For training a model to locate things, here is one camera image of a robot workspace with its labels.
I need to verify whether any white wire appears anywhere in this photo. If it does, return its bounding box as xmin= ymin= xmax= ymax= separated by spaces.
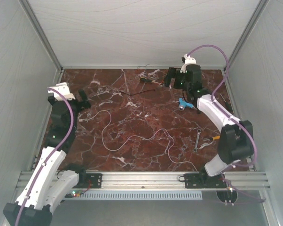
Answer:
xmin=86 ymin=110 xmax=198 ymax=172

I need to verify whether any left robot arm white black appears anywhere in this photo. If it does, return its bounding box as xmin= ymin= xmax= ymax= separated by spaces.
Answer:
xmin=3 ymin=87 xmax=91 ymax=226

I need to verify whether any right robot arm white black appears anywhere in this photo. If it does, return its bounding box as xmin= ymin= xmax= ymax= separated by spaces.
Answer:
xmin=164 ymin=64 xmax=255 ymax=187

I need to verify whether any black zip tie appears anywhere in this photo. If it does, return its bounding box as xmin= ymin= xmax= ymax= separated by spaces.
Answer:
xmin=119 ymin=89 xmax=156 ymax=96

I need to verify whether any blue plastic connector tool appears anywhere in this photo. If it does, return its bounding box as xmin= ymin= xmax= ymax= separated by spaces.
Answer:
xmin=178 ymin=98 xmax=194 ymax=111

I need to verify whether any black screwdriver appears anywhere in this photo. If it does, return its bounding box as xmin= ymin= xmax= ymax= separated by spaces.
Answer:
xmin=220 ymin=94 xmax=233 ymax=113

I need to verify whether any silver wrench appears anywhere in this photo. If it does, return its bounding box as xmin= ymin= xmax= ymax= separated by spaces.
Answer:
xmin=193 ymin=129 xmax=202 ymax=152

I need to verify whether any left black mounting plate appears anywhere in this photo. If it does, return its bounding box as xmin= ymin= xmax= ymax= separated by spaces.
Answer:
xmin=83 ymin=173 xmax=102 ymax=189

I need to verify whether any black mounting plate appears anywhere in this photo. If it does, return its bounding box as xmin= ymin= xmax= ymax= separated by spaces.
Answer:
xmin=83 ymin=173 xmax=102 ymax=189
xmin=178 ymin=173 xmax=227 ymax=189

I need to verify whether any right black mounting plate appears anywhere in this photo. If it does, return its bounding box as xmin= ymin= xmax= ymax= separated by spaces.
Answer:
xmin=178 ymin=173 xmax=227 ymax=189

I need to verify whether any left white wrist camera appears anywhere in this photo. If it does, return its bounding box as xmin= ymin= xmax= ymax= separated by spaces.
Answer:
xmin=47 ymin=82 xmax=75 ymax=101

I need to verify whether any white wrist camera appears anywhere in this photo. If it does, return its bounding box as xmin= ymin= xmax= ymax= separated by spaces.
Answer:
xmin=47 ymin=82 xmax=75 ymax=101
xmin=180 ymin=54 xmax=197 ymax=73

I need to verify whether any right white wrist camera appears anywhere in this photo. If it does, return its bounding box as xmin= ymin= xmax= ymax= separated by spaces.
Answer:
xmin=180 ymin=54 xmax=197 ymax=73

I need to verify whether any yellow handled tool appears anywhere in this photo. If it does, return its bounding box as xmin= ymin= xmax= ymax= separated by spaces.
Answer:
xmin=209 ymin=136 xmax=220 ymax=141

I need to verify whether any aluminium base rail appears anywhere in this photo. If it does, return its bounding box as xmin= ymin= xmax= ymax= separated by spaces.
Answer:
xmin=16 ymin=171 xmax=270 ymax=191

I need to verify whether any grey slotted cable duct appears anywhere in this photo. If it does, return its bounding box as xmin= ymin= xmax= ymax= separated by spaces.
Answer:
xmin=65 ymin=190 xmax=203 ymax=201

